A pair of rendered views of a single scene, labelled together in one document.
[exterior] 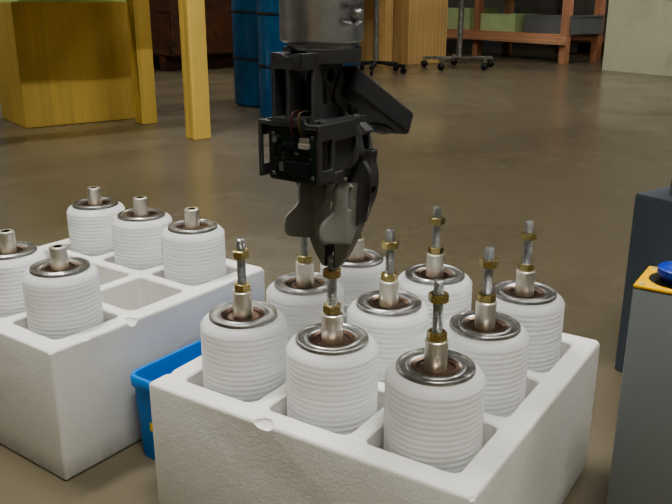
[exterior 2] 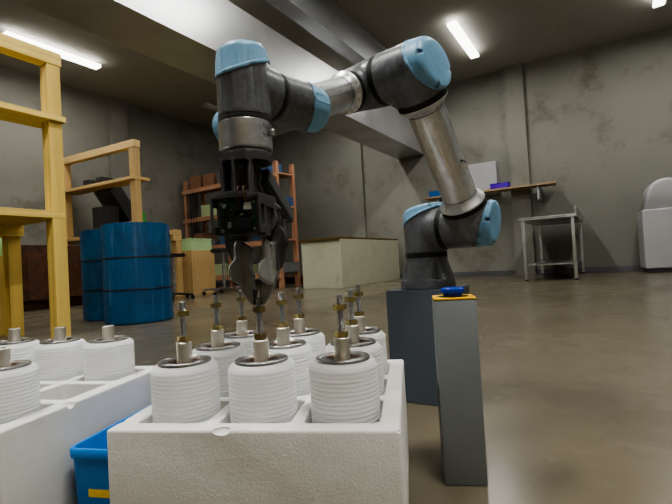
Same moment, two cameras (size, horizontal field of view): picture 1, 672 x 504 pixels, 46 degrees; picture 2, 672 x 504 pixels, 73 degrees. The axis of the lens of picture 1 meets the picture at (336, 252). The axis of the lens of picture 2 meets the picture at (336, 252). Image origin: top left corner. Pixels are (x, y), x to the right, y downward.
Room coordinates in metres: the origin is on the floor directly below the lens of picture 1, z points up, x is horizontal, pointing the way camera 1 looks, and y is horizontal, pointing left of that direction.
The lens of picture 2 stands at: (0.10, 0.17, 0.39)
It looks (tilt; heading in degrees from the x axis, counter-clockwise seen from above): 1 degrees up; 336
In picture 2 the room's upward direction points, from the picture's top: 3 degrees counter-clockwise
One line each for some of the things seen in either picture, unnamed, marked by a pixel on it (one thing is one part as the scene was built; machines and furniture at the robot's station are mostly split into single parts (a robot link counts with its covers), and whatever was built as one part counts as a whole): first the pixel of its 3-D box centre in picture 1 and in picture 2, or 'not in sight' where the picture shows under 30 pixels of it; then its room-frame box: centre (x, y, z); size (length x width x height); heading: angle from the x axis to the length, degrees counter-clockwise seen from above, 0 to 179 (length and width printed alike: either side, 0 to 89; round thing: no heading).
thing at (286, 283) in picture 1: (304, 284); (218, 346); (0.90, 0.04, 0.25); 0.08 x 0.08 x 0.01
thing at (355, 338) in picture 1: (332, 339); (261, 360); (0.74, 0.00, 0.25); 0.08 x 0.08 x 0.01
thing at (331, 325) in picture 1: (332, 327); (261, 351); (0.74, 0.00, 0.26); 0.02 x 0.02 x 0.03
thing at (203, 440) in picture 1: (385, 427); (289, 440); (0.84, -0.06, 0.09); 0.39 x 0.39 x 0.18; 57
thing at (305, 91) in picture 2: not in sight; (287, 106); (0.79, -0.07, 0.64); 0.11 x 0.11 x 0.08; 25
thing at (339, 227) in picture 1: (336, 228); (264, 271); (0.72, 0.00, 0.38); 0.06 x 0.03 x 0.09; 144
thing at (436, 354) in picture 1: (436, 355); (342, 348); (0.68, -0.09, 0.26); 0.02 x 0.02 x 0.03
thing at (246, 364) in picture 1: (246, 388); (187, 423); (0.81, 0.10, 0.16); 0.10 x 0.10 x 0.18
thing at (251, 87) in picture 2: not in sight; (245, 87); (0.73, 0.01, 0.64); 0.09 x 0.08 x 0.11; 115
